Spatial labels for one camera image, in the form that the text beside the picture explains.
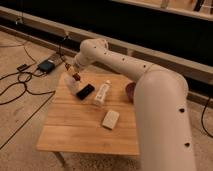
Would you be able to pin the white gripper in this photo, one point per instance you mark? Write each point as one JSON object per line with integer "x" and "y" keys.
{"x": 79, "y": 64}

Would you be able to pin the dark red pepper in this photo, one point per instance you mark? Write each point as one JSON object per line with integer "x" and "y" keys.
{"x": 77, "y": 77}

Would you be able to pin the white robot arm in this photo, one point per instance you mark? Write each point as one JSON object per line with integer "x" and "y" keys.
{"x": 160, "y": 102}

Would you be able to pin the black power adapter box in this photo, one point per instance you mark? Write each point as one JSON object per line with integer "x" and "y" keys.
{"x": 46, "y": 66}

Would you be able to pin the black phone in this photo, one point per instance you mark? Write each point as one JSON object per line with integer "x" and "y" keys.
{"x": 82, "y": 94}

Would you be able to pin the white plastic bottle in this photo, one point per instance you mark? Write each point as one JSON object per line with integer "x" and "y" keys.
{"x": 101, "y": 94}

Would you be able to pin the small black plug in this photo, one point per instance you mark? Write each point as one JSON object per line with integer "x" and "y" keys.
{"x": 22, "y": 67}

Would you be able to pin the wooden table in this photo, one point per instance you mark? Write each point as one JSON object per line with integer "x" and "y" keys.
{"x": 75, "y": 126}

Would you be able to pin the dark red bowl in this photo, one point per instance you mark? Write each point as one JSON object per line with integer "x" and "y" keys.
{"x": 130, "y": 91}

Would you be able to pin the white rectangular box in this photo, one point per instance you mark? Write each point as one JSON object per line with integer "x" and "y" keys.
{"x": 110, "y": 119}

